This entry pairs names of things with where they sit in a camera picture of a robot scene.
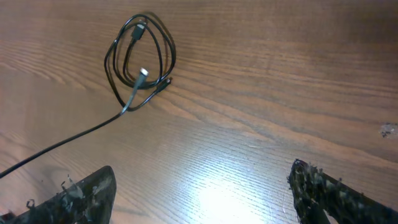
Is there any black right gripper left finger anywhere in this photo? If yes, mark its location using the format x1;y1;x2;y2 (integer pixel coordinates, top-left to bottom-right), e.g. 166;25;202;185
1;166;117;224

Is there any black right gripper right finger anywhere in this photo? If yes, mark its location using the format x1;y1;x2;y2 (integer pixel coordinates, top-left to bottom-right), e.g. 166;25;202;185
287;159;397;223

